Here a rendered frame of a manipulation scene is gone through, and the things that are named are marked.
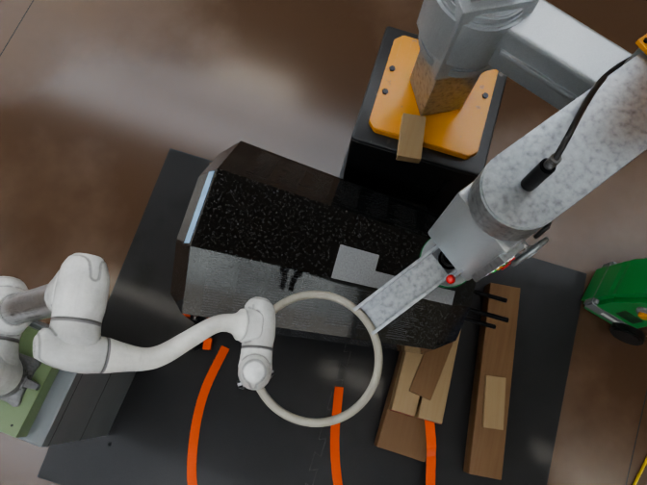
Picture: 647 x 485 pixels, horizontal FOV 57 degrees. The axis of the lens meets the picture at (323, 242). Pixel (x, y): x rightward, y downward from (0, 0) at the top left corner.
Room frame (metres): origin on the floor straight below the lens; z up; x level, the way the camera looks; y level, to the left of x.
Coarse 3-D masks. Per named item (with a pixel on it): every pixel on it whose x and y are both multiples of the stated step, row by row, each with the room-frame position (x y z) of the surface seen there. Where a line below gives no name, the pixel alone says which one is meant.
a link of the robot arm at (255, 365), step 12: (252, 348) 0.14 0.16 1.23; (264, 348) 0.14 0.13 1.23; (240, 360) 0.10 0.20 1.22; (252, 360) 0.10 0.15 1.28; (264, 360) 0.11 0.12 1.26; (240, 372) 0.06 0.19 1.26; (252, 372) 0.06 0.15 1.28; (264, 372) 0.07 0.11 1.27; (252, 384) 0.03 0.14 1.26; (264, 384) 0.04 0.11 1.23
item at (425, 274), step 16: (432, 256) 0.60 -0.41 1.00; (400, 272) 0.51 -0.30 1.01; (416, 272) 0.53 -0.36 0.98; (432, 272) 0.54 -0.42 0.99; (384, 288) 0.45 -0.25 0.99; (400, 288) 0.47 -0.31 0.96; (416, 288) 0.47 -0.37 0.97; (432, 288) 0.47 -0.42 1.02; (368, 304) 0.39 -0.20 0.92; (384, 304) 0.40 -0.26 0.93; (400, 304) 0.41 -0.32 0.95; (384, 320) 0.34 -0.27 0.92
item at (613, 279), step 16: (608, 272) 0.89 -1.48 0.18; (624, 272) 0.87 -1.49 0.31; (640, 272) 0.85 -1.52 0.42; (592, 288) 0.82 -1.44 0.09; (608, 288) 0.79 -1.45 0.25; (624, 288) 0.77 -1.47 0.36; (640, 288) 0.76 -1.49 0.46; (592, 304) 0.72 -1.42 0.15; (608, 304) 0.71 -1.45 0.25; (624, 304) 0.70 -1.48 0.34; (640, 304) 0.69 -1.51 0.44; (608, 320) 0.67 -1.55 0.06; (624, 320) 0.66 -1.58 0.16; (640, 320) 0.65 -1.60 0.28; (624, 336) 0.59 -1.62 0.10; (640, 336) 0.59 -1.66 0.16
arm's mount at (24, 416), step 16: (32, 336) 0.08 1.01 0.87; (32, 352) 0.02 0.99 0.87; (48, 368) -0.03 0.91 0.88; (48, 384) -0.08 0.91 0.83; (0, 400) -0.17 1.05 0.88; (32, 400) -0.15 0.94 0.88; (0, 416) -0.22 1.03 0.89; (16, 416) -0.21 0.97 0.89; (32, 416) -0.20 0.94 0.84; (16, 432) -0.26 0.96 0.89
